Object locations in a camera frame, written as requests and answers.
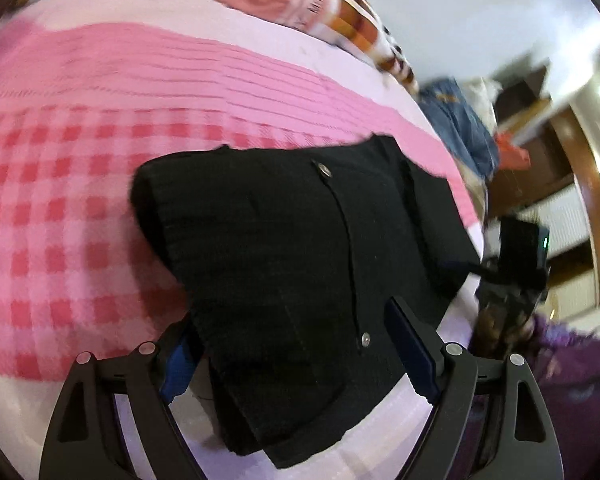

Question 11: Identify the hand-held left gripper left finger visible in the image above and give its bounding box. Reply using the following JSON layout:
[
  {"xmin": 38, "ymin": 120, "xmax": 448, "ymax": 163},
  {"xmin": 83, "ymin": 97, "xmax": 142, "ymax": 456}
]
[{"xmin": 39, "ymin": 317, "xmax": 206, "ymax": 480}]

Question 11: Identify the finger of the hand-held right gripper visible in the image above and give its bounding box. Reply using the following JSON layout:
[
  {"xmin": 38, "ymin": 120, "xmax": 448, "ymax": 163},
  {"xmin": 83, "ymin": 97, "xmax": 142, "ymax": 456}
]
[{"xmin": 439, "ymin": 257, "xmax": 498, "ymax": 278}]

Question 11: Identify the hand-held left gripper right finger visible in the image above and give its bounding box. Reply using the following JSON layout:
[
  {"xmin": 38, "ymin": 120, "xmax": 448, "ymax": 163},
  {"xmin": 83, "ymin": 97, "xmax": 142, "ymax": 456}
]
[{"xmin": 384, "ymin": 297, "xmax": 566, "ymax": 480}]

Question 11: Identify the black button-up garment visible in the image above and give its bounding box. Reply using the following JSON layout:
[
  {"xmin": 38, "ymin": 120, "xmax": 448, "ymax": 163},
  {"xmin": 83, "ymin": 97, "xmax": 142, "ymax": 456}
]
[{"xmin": 130, "ymin": 132, "xmax": 483, "ymax": 471}]

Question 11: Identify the person's right forearm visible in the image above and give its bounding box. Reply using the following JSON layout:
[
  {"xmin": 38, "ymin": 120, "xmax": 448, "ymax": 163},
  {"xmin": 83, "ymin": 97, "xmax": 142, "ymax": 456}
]
[{"xmin": 450, "ymin": 310, "xmax": 600, "ymax": 480}]

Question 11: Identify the person's right hand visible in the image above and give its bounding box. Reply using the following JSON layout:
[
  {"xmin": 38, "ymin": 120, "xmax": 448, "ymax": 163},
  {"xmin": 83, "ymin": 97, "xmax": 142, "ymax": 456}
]
[{"xmin": 472, "ymin": 295, "xmax": 538, "ymax": 358}]

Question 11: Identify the brown wooden cabinet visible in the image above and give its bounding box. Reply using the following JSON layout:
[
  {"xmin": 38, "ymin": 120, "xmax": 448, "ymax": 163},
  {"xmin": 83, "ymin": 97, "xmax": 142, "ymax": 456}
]
[{"xmin": 485, "ymin": 62, "xmax": 578, "ymax": 223}]

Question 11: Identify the orange cloth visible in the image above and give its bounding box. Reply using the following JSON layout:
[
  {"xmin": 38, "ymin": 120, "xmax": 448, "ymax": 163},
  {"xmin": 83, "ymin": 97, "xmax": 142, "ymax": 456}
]
[{"xmin": 495, "ymin": 132, "xmax": 532, "ymax": 168}]

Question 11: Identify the blue denim cloth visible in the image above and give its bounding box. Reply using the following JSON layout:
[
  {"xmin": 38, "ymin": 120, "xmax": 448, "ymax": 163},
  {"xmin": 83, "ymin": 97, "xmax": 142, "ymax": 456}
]
[{"xmin": 420, "ymin": 77, "xmax": 498, "ymax": 181}]

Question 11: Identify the white cloth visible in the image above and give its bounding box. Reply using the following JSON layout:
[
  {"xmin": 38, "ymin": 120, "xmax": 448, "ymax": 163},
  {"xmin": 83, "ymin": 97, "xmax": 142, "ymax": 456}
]
[{"xmin": 462, "ymin": 77, "xmax": 501, "ymax": 111}]

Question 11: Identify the pink checked bed sheet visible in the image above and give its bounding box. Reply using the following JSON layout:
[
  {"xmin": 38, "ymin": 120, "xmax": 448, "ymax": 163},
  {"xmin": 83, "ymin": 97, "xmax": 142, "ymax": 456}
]
[{"xmin": 0, "ymin": 0, "xmax": 486, "ymax": 480}]

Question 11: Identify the brown wooden door frame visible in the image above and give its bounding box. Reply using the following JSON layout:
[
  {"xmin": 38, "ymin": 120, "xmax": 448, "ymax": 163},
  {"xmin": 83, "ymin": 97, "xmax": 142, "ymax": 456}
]
[{"xmin": 567, "ymin": 105, "xmax": 600, "ymax": 308}]

